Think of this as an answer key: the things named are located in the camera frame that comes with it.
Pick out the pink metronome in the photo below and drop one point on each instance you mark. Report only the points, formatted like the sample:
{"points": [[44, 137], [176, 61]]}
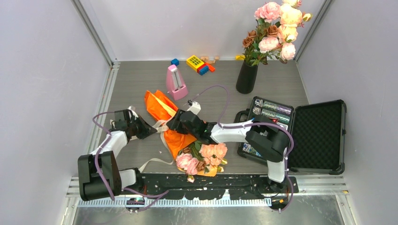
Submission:
{"points": [[175, 84]]}

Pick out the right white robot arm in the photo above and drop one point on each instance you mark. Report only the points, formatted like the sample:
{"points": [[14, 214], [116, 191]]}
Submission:
{"points": [[272, 141]]}

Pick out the wooden toy pieces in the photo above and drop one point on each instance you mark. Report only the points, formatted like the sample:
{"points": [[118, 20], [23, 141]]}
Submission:
{"points": [[210, 60]]}

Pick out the red blue toy blocks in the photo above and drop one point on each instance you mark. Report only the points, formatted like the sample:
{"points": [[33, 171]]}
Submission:
{"points": [[206, 67]]}

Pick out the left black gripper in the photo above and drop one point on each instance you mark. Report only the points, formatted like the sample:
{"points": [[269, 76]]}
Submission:
{"points": [[147, 130]]}

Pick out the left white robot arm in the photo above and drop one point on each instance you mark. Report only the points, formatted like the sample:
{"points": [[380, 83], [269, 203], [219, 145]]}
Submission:
{"points": [[98, 172]]}

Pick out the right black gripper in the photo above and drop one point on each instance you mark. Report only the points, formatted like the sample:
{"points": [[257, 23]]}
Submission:
{"points": [[172, 124]]}

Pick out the small yellow toy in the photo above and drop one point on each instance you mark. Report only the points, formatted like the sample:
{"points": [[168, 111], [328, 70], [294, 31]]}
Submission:
{"points": [[239, 57]]}

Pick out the yellow toy block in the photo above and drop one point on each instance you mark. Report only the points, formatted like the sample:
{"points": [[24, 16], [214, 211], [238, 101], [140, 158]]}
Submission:
{"points": [[194, 62]]}

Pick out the pink flowers in vase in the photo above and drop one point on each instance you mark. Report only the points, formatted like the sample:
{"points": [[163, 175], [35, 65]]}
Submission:
{"points": [[275, 32]]}

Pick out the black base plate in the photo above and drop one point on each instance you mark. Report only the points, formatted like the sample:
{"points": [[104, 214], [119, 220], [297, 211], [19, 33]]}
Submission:
{"points": [[239, 186]]}

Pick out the black vase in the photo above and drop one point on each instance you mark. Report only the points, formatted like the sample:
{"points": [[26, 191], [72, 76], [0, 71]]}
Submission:
{"points": [[246, 78]]}

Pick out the black poker chip case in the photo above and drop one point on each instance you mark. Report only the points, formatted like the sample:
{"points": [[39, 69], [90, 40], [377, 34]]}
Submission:
{"points": [[318, 131]]}

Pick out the orange flower bouquet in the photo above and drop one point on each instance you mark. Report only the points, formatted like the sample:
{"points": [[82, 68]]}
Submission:
{"points": [[189, 154]]}

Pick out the blue toy block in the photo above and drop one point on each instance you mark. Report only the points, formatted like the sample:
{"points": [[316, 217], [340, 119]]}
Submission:
{"points": [[175, 62]]}

